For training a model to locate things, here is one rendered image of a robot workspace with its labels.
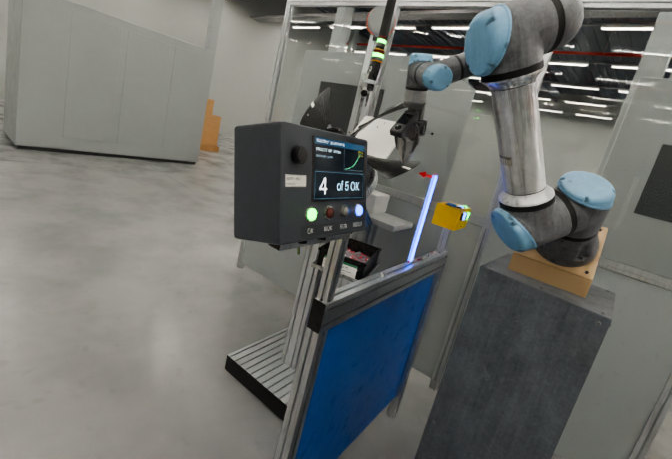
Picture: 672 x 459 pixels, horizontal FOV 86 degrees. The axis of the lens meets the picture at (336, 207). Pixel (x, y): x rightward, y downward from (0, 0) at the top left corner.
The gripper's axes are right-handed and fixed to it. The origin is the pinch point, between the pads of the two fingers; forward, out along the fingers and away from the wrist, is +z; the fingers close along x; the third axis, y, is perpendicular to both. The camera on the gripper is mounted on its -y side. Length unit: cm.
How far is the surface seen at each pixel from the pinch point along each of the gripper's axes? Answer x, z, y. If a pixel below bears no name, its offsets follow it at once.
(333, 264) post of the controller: -15, 8, -57
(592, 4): -31, -56, 93
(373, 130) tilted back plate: 39, 4, 41
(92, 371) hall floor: 90, 100, -89
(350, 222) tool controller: -21, -7, -62
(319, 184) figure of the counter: -20, -17, -70
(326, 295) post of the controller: -15, 16, -60
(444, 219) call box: -13.6, 25.5, 16.8
